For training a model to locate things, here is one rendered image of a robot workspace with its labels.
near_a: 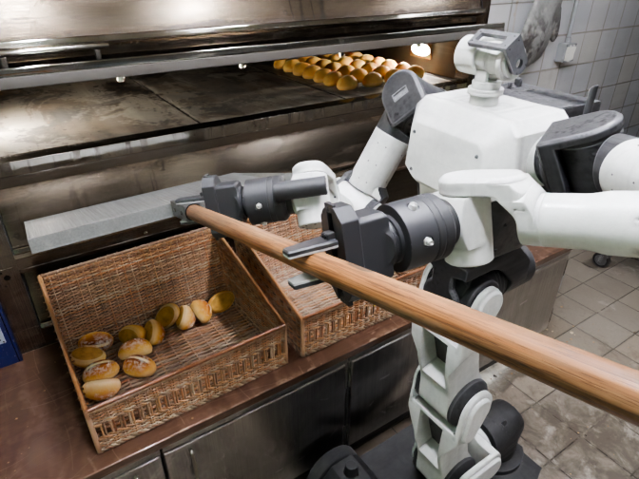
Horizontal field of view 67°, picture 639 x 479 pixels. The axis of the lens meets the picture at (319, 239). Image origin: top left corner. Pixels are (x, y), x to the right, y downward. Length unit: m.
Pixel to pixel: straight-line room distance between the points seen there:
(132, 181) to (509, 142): 1.12
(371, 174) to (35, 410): 1.10
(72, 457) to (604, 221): 1.26
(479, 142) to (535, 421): 1.60
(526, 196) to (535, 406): 1.80
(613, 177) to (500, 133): 0.20
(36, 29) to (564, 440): 2.22
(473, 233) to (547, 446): 1.65
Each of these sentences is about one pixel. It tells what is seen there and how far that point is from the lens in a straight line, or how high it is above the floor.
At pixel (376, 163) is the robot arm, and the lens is 1.13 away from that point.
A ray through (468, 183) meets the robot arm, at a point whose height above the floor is 1.40.
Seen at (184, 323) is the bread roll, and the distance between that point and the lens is 1.62.
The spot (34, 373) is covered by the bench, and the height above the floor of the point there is 0.58.
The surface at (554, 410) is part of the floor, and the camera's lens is 2.37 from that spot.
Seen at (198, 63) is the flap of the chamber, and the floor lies 1.40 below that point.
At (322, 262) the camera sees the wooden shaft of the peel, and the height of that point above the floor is 1.35.
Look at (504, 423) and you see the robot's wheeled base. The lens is 1.77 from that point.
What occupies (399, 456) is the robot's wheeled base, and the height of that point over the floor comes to 0.17.
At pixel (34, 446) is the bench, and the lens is 1.50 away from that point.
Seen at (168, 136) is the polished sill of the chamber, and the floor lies 1.17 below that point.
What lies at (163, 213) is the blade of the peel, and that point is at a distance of 1.02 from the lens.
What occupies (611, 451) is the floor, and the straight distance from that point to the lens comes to 2.32.
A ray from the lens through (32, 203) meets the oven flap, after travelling 1.57.
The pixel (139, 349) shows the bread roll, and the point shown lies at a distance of 1.56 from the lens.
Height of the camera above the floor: 1.63
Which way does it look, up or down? 30 degrees down
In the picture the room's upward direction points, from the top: straight up
